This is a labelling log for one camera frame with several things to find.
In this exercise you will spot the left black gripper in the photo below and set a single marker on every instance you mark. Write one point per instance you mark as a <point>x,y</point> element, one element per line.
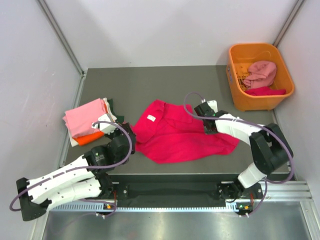
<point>110,135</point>

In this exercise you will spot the grey slotted cable duct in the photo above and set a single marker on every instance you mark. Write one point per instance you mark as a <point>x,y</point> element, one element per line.
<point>81,206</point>

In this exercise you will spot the magenta shirt in basket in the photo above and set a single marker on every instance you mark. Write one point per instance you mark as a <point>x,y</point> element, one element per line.
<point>265,91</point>

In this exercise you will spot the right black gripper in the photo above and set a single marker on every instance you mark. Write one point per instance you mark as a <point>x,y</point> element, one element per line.
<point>208,132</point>

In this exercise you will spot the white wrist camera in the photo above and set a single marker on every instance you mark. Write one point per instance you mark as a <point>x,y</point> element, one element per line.
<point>212,104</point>
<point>105,124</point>

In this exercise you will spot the magenta t-shirt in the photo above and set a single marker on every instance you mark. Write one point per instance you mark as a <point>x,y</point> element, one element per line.
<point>167,134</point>

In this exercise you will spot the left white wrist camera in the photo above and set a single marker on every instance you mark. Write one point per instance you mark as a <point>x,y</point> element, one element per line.
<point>105,124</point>

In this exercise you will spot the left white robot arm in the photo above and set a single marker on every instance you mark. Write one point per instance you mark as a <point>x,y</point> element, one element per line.
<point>84,178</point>

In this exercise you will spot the folded light pink t-shirt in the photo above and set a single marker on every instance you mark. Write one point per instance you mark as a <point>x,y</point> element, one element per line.
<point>79,121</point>

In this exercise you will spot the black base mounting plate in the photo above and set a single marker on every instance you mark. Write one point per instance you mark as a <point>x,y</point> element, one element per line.
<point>177,190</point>

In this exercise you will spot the orange plastic basket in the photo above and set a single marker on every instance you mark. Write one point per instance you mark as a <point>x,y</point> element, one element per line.
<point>240,58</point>

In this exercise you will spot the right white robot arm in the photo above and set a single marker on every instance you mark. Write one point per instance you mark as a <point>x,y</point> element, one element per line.
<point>269,147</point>

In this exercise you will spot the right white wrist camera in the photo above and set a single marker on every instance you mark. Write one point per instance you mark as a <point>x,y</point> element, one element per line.
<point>212,104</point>

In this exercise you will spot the dusty pink shirt in basket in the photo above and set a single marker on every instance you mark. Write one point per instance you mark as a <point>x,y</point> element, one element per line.
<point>261,74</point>

